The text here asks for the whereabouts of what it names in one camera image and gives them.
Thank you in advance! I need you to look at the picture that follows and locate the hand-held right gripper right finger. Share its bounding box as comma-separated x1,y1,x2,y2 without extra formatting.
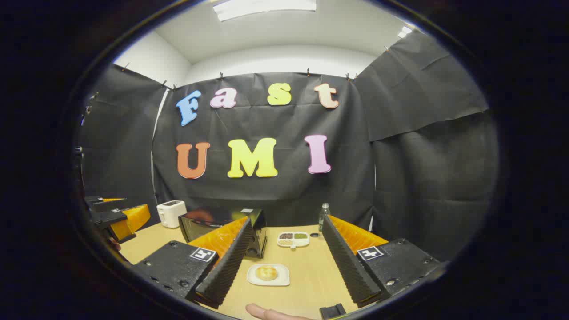
321,215,441,308

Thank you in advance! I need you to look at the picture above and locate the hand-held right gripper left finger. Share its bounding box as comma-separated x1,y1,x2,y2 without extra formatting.
132,216,255,309

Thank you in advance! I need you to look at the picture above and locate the black electric oven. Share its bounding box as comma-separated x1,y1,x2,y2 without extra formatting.
179,207,268,259

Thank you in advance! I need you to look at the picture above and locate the white toaster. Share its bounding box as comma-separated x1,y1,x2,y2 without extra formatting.
156,200,187,229

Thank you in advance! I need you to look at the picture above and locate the white square plate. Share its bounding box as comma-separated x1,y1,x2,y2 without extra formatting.
247,264,290,286

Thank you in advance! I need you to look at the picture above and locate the white divided grain dish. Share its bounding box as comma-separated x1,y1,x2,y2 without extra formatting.
277,232,310,249

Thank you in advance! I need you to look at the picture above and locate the black backdrop cloth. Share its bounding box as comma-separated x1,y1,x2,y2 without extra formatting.
80,31,498,263

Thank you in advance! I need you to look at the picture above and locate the long ceiling light panel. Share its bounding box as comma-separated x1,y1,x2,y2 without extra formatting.
212,0,317,22

